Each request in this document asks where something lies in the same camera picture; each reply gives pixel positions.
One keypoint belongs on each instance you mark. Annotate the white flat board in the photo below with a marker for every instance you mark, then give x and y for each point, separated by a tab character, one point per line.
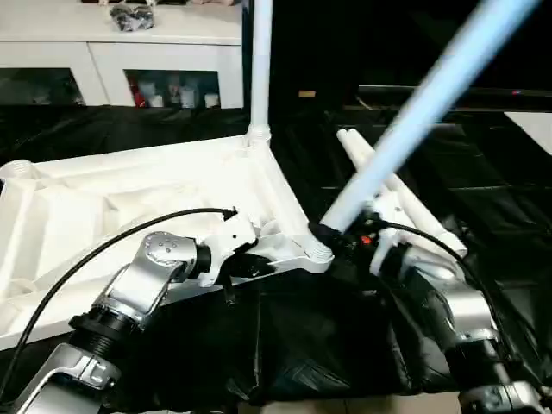
535	129

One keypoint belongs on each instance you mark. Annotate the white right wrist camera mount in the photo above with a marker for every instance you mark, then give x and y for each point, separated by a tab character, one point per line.
390	207

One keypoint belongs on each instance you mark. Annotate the small red bottle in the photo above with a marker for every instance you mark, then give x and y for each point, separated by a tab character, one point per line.
138	95

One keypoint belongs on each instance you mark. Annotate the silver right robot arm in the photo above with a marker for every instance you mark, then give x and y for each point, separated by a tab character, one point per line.
466	310

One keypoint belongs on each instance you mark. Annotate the grey glossy object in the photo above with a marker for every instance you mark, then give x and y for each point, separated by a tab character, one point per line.
131	17

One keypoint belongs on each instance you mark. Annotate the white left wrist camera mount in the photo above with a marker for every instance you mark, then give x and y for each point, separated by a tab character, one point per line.
228	241

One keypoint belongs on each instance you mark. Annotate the small white jar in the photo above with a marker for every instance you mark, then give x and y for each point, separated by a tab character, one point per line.
156	102
211	101

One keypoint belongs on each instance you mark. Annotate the black work mat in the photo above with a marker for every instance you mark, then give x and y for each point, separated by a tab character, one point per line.
302	336

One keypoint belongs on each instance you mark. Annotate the small tan label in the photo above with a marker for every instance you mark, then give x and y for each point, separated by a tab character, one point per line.
307	93

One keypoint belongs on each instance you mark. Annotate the white glass-door cabinet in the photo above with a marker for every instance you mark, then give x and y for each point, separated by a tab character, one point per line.
108	52

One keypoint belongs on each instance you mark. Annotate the black metal rail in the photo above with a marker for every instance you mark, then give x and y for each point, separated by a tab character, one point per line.
474	97

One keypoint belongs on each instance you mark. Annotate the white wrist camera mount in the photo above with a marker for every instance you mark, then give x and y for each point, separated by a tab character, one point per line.
228	241
390	207

